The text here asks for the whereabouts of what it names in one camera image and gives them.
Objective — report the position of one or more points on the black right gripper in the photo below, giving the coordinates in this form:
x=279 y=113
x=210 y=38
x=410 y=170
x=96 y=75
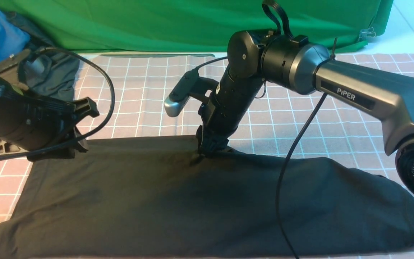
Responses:
x=226 y=106

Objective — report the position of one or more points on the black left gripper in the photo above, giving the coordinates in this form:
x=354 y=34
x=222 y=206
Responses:
x=39 y=127

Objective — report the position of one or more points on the dark gray long-sleeve shirt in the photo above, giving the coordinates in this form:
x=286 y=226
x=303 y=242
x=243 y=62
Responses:
x=149 y=197

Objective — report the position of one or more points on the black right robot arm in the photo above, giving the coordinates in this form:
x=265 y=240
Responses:
x=259 y=56

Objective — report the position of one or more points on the dark crumpled garment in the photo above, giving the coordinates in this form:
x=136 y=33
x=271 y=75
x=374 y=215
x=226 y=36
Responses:
x=60 y=81

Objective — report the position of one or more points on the pink grid tablecloth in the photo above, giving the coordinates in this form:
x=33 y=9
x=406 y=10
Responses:
x=141 y=84

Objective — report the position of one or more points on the green backdrop cloth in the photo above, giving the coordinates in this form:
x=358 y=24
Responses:
x=194 y=26

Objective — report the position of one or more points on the metal binder clip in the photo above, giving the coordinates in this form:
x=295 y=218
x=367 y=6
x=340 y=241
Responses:
x=367 y=33

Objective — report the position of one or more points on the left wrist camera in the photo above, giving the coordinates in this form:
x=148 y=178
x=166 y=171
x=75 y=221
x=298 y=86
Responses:
x=24 y=67

